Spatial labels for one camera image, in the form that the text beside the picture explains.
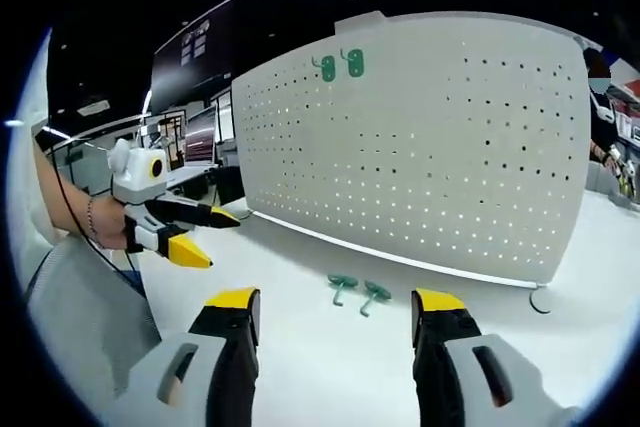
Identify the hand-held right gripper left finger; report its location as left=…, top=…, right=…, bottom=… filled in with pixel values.
left=124, top=286, right=261, bottom=427

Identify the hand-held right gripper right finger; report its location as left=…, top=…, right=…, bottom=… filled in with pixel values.
left=411, top=287, right=567, bottom=427

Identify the green hook assembly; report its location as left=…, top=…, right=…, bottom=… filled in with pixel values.
left=327, top=272, right=359, bottom=307
left=339, top=48, right=367, bottom=79
left=312, top=54, right=338, bottom=84
left=360, top=280, right=393, bottom=318

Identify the white perforated mounting plate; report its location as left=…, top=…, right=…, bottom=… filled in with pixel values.
left=230, top=16, right=592, bottom=316

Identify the person's left hand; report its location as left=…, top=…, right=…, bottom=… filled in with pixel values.
left=91, top=194, right=130, bottom=251

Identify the black box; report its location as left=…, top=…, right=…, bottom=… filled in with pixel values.
left=214, top=166, right=246, bottom=206

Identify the open silver laptop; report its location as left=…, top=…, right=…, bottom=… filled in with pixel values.
left=162, top=106, right=220, bottom=186

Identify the ceiling air conditioner unit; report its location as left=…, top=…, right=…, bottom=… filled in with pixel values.
left=77, top=99, right=111, bottom=117

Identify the grey mesh office chair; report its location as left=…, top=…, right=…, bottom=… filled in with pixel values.
left=25, top=236, right=164, bottom=401

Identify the white partition panel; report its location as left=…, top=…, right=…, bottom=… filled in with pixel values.
left=333, top=11, right=386, bottom=34

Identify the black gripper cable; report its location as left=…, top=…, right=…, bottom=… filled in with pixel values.
left=47, top=144, right=147, bottom=301

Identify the large dark wall screen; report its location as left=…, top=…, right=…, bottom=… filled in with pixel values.
left=149, top=0, right=237, bottom=93

